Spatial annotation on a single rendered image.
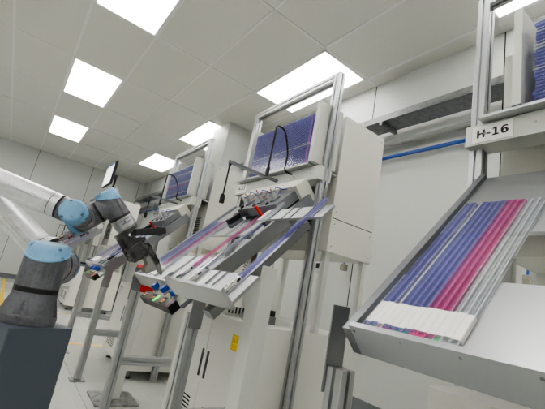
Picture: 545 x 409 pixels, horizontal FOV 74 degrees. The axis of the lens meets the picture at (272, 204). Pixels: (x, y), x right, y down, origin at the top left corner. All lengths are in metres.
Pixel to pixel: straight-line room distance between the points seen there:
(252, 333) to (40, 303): 0.60
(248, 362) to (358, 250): 0.96
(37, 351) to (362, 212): 1.49
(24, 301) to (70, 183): 9.06
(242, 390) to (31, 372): 0.58
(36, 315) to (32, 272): 0.12
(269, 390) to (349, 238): 0.80
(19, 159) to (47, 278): 9.08
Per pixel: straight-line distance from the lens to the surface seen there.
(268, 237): 1.55
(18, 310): 1.23
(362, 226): 1.96
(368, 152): 2.07
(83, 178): 10.30
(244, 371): 1.19
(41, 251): 1.22
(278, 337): 1.63
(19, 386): 1.25
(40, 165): 10.24
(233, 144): 5.27
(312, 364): 1.78
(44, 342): 1.24
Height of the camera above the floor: 0.76
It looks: 14 degrees up
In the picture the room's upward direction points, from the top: 11 degrees clockwise
